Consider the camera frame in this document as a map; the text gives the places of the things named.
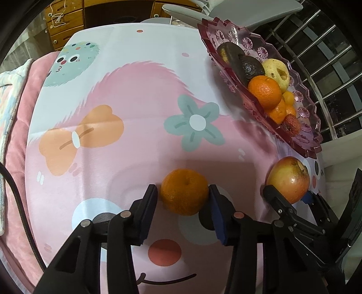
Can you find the yellow apple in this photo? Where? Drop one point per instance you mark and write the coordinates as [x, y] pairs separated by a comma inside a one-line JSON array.
[[274, 69]]

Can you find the red apple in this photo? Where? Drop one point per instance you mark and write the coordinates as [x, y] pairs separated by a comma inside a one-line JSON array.
[[285, 178]]

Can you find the dark brown fruit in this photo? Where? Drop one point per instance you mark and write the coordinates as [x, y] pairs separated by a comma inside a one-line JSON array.
[[229, 52]]

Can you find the pink glass fruit plate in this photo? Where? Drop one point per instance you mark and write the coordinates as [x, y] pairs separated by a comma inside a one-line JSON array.
[[254, 45]]

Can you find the dark avocado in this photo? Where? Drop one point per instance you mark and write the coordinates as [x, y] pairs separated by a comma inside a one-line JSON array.
[[250, 69]]

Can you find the tangerine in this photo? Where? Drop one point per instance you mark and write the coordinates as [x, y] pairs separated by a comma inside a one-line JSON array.
[[278, 113], [183, 192]]

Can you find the cartoon printed mat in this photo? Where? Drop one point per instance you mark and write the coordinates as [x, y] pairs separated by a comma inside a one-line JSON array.
[[127, 84]]

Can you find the wooden desk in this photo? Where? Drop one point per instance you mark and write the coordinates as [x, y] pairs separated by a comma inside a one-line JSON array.
[[70, 28]]

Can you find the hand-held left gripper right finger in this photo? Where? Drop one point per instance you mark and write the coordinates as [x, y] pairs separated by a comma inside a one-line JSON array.
[[217, 217]]

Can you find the pink quilt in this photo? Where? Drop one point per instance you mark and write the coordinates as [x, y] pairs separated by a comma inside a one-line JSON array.
[[19, 141]]

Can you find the metal window grille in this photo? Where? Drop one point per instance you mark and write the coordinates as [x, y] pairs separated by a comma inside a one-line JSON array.
[[318, 99]]

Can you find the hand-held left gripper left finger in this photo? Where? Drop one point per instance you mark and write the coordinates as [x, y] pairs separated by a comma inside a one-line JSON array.
[[148, 217]]

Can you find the kumquat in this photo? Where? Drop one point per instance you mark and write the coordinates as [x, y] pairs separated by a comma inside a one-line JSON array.
[[289, 98], [291, 110]]

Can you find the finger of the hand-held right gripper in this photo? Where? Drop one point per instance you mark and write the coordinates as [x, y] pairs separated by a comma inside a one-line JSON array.
[[308, 198], [278, 202]]

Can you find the large orange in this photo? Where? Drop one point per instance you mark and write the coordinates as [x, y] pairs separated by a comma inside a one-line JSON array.
[[265, 90]]

